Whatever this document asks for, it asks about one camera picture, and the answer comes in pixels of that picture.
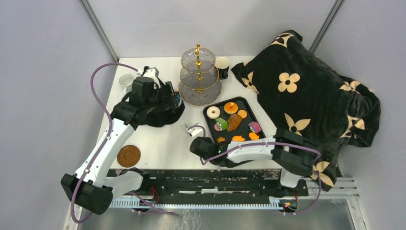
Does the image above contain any green cake slice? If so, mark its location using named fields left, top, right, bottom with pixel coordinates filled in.
left=214, top=117, right=228, bottom=131

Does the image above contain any orange fish cookie right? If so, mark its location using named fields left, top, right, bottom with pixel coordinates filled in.
left=248, top=132, right=260, bottom=140

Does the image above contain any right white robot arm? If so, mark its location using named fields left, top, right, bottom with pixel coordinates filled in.
left=186, top=124, right=321, bottom=196

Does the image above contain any orange flower cookie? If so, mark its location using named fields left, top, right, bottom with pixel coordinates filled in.
left=217, top=137, right=226, bottom=143

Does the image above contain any black serving tray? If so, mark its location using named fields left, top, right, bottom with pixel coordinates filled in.
left=203, top=96, right=258, bottom=144

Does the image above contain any orange fish cookie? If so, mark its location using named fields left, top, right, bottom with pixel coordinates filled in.
left=232, top=136, right=246, bottom=142
left=248, top=132, right=260, bottom=140

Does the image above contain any white frosted donut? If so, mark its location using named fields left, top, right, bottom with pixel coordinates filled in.
left=206, top=106, right=221, bottom=120

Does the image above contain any orange frosted donut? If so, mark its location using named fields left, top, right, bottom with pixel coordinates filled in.
left=224, top=102, right=238, bottom=115

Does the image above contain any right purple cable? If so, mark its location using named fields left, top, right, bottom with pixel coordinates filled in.
left=187, top=124, right=322, bottom=215

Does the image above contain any pink cake slice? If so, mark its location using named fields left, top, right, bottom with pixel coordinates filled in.
left=248, top=121, right=262, bottom=134

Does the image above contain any black mug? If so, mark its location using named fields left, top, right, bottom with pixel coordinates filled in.
left=214, top=57, right=230, bottom=80

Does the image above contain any brown round saucer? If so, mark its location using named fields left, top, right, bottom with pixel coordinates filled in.
left=117, top=145, right=141, bottom=168

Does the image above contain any black cloth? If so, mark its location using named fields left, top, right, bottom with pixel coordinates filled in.
left=139, top=91, right=185, bottom=127

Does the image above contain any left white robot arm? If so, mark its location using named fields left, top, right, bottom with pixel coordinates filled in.
left=61, top=67, right=185, bottom=215

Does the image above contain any three-tier glass cake stand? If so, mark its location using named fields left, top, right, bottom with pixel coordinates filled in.
left=178, top=44, right=222, bottom=106

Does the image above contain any white and blue mug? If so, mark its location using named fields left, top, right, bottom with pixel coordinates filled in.
left=118, top=74, right=135, bottom=95

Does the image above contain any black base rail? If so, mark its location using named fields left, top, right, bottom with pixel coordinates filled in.
left=135, top=169, right=309, bottom=205

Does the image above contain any black floral blanket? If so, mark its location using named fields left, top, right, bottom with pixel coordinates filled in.
left=231, top=30, right=381, bottom=191

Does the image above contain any orange fish cookie left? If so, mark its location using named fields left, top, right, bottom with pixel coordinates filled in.
left=232, top=136, right=246, bottom=142

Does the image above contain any round orange biscuit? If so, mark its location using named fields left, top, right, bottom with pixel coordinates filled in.
left=237, top=110, right=248, bottom=119

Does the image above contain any brown madeleine bread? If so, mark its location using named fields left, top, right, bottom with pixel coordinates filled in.
left=227, top=114, right=243, bottom=132

